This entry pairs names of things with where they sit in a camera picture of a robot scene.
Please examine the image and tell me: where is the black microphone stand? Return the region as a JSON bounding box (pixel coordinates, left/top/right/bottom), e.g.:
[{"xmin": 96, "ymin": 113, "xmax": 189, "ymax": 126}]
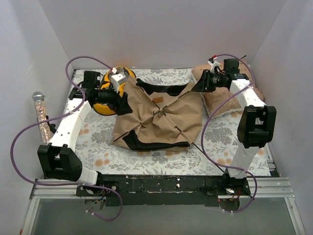
[{"xmin": 47, "ymin": 121, "xmax": 57, "ymax": 134}]

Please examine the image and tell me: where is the beige patterned pillow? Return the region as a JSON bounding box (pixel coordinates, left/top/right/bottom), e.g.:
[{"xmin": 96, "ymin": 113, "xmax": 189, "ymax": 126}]
[{"xmin": 191, "ymin": 58, "xmax": 252, "ymax": 118}]

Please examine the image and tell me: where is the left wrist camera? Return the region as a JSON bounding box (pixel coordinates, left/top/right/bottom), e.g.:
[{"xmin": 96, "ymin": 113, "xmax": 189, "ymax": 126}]
[{"xmin": 111, "ymin": 73, "xmax": 128, "ymax": 95}]

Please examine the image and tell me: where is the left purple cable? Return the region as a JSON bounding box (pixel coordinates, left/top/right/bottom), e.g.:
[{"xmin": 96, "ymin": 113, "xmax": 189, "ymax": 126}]
[{"xmin": 10, "ymin": 56, "xmax": 123, "ymax": 221}]

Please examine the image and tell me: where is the aluminium frame rail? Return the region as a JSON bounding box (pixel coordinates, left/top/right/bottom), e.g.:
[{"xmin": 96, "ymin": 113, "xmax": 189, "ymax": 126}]
[{"xmin": 21, "ymin": 177, "xmax": 305, "ymax": 235}]

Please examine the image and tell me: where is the glitter toy microphone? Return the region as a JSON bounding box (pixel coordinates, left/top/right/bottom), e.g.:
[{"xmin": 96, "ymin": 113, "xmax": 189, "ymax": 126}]
[{"xmin": 32, "ymin": 92, "xmax": 52, "ymax": 144}]

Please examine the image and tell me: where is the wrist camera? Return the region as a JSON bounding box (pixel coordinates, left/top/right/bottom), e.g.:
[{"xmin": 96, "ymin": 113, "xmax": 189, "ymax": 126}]
[
  {"xmin": 111, "ymin": 73, "xmax": 128, "ymax": 95},
  {"xmin": 207, "ymin": 55, "xmax": 220, "ymax": 74}
]

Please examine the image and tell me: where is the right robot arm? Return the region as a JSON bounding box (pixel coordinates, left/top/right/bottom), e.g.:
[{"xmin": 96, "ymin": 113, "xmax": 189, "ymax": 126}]
[{"xmin": 192, "ymin": 55, "xmax": 276, "ymax": 195}]

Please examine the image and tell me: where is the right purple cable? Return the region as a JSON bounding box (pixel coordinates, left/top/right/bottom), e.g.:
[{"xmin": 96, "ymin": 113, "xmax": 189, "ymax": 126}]
[{"xmin": 200, "ymin": 53, "xmax": 257, "ymax": 214}]

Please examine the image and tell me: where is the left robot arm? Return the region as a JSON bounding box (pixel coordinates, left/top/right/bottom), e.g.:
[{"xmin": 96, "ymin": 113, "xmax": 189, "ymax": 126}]
[{"xmin": 37, "ymin": 67, "xmax": 135, "ymax": 196}]

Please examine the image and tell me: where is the floral table mat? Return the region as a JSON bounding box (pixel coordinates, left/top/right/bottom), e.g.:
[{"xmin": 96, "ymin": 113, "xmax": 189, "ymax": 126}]
[{"xmin": 58, "ymin": 68, "xmax": 272, "ymax": 177}]

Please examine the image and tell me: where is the yellow double pet bowl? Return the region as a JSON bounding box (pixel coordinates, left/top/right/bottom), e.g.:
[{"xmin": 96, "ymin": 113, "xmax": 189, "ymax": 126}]
[{"xmin": 93, "ymin": 67, "xmax": 136, "ymax": 116}]

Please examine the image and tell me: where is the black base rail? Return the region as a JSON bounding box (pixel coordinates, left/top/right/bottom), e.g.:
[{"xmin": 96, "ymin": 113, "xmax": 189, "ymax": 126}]
[{"xmin": 76, "ymin": 174, "xmax": 251, "ymax": 207}]

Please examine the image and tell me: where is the beige fabric pet tent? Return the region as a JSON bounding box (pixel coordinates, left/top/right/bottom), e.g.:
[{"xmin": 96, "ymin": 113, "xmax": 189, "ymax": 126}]
[{"xmin": 112, "ymin": 77, "xmax": 202, "ymax": 151}]

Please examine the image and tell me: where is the purple cable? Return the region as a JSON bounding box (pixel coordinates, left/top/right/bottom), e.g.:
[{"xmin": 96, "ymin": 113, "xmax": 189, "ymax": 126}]
[
  {"xmin": 200, "ymin": 53, "xmax": 257, "ymax": 214},
  {"xmin": 10, "ymin": 56, "xmax": 123, "ymax": 221}
]

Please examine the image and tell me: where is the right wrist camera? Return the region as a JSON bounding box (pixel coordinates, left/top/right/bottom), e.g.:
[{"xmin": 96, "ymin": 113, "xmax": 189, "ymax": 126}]
[{"xmin": 207, "ymin": 55, "xmax": 220, "ymax": 74}]

